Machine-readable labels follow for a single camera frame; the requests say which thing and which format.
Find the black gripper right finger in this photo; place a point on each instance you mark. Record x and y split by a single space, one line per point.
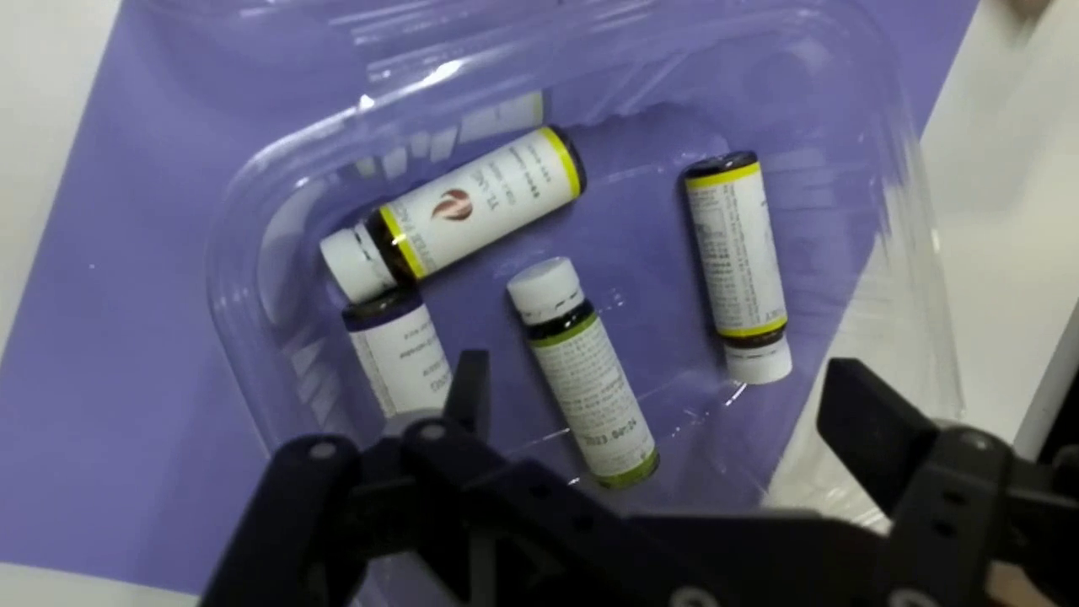
954 493

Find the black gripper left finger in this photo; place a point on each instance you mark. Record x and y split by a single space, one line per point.
475 507

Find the green band white bottle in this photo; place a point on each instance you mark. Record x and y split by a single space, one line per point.
584 376

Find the purple band white bottle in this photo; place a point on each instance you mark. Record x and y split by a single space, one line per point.
400 357

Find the yellow band bottle with logo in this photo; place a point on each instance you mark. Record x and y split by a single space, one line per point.
484 203

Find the yellow band white bottle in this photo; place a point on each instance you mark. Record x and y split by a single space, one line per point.
738 257

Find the clear plastic storage box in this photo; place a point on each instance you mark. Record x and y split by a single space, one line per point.
296 221

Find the purple mat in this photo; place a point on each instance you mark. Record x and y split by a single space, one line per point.
114 393

